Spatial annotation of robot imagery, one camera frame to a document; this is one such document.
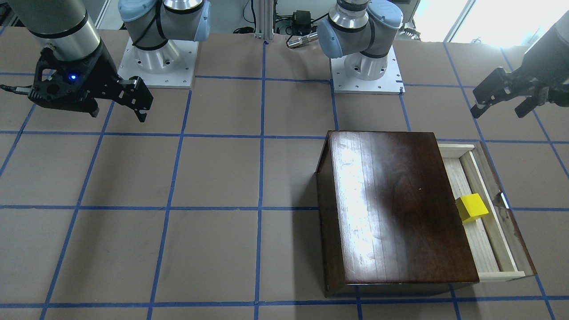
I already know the light wooden drawer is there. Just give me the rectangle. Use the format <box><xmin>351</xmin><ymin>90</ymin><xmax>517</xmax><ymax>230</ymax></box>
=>
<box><xmin>438</xmin><ymin>142</ymin><xmax>537</xmax><ymax>282</ymax></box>

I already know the dark wooden drawer cabinet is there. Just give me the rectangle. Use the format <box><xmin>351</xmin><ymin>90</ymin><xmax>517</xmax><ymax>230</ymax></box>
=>
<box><xmin>315</xmin><ymin>130</ymin><xmax>480</xmax><ymax>297</ymax></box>

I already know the aluminium frame post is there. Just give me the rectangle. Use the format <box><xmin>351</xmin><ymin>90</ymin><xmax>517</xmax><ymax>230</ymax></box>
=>
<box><xmin>251</xmin><ymin>0</ymin><xmax>276</xmax><ymax>44</ymax></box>

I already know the yellow block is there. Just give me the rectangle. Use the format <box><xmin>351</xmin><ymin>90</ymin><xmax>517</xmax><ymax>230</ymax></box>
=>
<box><xmin>455</xmin><ymin>193</ymin><xmax>489</xmax><ymax>224</ymax></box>

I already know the black power supply box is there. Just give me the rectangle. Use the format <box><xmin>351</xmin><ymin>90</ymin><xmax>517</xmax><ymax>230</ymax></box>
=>
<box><xmin>291</xmin><ymin>10</ymin><xmax>312</xmax><ymax>33</ymax></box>

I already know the silver cylindrical connector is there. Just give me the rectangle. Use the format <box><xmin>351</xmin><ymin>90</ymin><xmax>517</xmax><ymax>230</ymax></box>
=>
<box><xmin>286</xmin><ymin>32</ymin><xmax>318</xmax><ymax>49</ymax></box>

